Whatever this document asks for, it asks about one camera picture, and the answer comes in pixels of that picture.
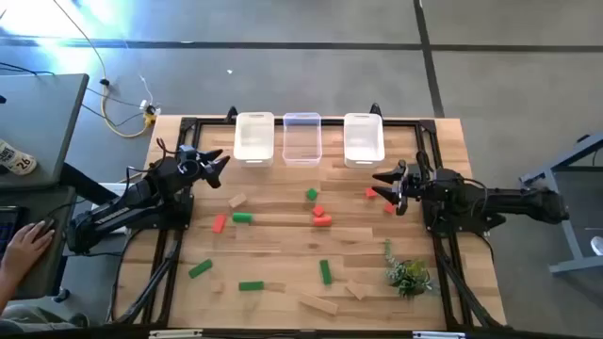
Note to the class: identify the green cube block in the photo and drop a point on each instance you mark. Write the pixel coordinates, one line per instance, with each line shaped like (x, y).
(312, 194)

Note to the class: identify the dark grey desk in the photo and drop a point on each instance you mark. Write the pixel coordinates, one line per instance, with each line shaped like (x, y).
(42, 280)

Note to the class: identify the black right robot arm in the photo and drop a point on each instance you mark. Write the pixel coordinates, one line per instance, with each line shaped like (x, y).
(518, 200)

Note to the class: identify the light grey desk top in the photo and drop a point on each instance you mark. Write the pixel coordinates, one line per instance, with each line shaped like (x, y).
(42, 117)

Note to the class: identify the person's forearm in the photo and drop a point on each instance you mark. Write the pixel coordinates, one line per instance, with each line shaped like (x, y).
(5, 292)

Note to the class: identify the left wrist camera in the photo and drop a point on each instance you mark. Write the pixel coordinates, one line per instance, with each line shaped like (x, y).
(187, 151)

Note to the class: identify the person's hand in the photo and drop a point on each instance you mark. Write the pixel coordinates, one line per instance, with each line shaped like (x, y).
(26, 247)

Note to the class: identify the small artificial green plant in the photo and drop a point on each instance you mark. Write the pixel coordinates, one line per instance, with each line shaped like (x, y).
(410, 275)

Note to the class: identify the long natural wood plank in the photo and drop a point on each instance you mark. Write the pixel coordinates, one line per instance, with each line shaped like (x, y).
(318, 303)

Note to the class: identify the white round object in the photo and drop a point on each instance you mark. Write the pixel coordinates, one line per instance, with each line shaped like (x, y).
(597, 246)

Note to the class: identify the black keyboard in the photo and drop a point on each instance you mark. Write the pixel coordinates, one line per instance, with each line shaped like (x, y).
(7, 226)

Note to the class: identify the green cylinder block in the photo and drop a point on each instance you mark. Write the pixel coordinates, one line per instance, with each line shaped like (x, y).
(242, 217)

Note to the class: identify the red wedge block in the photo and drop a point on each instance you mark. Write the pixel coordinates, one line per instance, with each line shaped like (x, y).
(370, 193)

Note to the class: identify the white printed drink can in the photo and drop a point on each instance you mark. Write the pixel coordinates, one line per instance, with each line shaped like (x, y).
(16, 157)

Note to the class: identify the silver metal bracket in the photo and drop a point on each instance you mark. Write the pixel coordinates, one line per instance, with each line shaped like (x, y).
(439, 335)
(175, 334)

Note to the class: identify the small natural wood block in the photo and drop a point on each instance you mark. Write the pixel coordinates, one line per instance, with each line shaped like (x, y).
(238, 200)

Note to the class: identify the yellow plug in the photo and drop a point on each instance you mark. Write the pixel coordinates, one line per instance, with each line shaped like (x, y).
(150, 120)

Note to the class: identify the red cylinder block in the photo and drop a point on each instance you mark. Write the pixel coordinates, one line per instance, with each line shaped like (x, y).
(322, 221)

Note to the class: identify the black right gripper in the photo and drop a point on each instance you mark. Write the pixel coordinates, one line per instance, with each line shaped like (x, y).
(417, 188)

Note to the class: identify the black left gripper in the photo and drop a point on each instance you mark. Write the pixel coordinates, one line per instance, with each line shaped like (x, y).
(195, 168)

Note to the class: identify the person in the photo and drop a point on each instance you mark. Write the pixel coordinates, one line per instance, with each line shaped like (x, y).
(37, 318)

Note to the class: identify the black diagonal bar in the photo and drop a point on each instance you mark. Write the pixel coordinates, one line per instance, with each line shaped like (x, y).
(85, 181)

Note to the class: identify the white power adapter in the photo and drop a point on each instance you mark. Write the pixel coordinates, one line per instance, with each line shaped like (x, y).
(143, 104)

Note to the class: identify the natural wood wedge block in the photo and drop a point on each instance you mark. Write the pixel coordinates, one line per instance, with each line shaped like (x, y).
(357, 289)

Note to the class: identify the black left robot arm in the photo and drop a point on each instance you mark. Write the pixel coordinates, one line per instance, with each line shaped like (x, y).
(118, 212)

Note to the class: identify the small red block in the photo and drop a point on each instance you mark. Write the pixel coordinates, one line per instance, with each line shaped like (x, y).
(318, 210)

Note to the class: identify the black aluminium table frame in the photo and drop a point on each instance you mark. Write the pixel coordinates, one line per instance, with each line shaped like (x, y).
(212, 121)

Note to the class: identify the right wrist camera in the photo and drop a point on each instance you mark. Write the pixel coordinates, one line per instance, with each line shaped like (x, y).
(415, 172)

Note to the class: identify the clear plastic bin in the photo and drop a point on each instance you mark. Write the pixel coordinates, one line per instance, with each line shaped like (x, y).
(302, 141)

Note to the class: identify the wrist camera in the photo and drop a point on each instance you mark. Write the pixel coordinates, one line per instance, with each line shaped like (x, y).
(415, 172)
(187, 151)

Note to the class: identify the long green bar block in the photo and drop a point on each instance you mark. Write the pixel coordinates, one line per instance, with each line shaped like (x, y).
(325, 272)
(251, 285)
(200, 268)

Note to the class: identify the white plastic bin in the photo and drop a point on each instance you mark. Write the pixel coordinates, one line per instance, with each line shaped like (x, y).
(253, 141)
(363, 141)

